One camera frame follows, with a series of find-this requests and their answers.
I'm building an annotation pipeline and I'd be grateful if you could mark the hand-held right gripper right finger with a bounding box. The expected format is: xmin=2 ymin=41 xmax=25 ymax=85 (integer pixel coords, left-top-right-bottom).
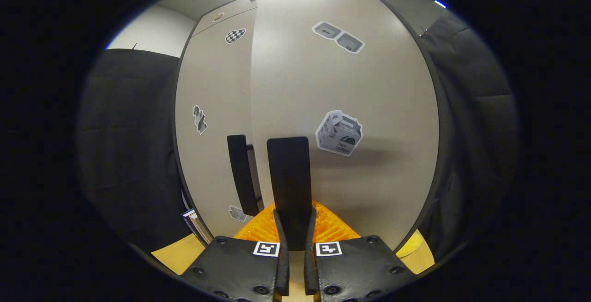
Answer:
xmin=304 ymin=200 xmax=416 ymax=302

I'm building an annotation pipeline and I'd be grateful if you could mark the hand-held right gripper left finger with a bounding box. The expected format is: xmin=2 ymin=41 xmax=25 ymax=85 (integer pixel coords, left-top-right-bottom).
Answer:
xmin=179 ymin=203 xmax=290 ymax=302

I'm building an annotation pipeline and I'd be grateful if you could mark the black door handle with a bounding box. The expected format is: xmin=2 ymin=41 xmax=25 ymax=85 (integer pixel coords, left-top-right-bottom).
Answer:
xmin=227 ymin=134 xmax=265 ymax=217
xmin=267 ymin=137 xmax=311 ymax=252

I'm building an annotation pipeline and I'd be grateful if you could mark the grey double-door shoe cabinet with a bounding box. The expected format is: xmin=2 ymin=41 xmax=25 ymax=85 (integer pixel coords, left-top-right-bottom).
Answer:
xmin=172 ymin=0 xmax=451 ymax=252

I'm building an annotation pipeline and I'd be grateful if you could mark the grey cabinet door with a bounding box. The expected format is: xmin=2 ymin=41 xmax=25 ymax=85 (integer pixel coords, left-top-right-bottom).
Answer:
xmin=175 ymin=9 xmax=259 ymax=242
xmin=249 ymin=0 xmax=439 ymax=252

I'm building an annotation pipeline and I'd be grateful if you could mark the grey cabinet drawer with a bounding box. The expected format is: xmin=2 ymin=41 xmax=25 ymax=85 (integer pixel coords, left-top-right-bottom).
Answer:
xmin=192 ymin=0 xmax=264 ymax=37

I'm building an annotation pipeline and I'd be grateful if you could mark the blue and white box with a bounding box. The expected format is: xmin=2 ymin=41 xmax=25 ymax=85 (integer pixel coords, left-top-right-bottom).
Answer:
xmin=181 ymin=208 xmax=214 ymax=246

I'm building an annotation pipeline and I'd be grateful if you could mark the yellow sponge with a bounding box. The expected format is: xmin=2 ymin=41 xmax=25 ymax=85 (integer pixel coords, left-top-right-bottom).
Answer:
xmin=396 ymin=229 xmax=423 ymax=259

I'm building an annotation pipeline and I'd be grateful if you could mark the black backdrop cloth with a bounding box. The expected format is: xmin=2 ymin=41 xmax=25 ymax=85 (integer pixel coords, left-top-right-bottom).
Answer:
xmin=76 ymin=11 xmax=520 ymax=263

